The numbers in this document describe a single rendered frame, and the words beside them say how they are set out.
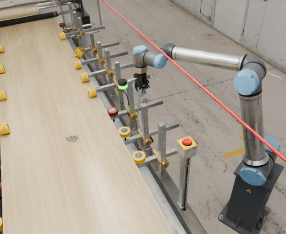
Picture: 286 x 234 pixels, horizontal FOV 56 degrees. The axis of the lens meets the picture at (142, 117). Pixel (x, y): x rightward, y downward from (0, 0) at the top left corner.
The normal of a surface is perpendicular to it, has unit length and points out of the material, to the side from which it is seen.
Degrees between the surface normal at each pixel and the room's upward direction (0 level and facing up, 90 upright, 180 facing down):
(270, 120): 0
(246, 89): 83
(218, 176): 0
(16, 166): 0
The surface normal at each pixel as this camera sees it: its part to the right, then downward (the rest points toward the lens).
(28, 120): -0.05, -0.77
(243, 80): -0.62, 0.42
